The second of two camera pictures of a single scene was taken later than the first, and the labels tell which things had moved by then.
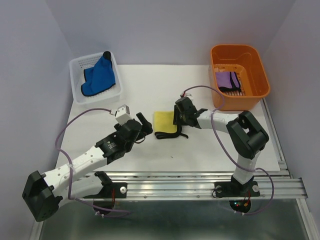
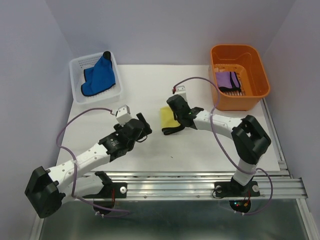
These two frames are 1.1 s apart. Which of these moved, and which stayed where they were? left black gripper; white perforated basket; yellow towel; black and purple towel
Moved: yellow towel
Stayed: black and purple towel; left black gripper; white perforated basket
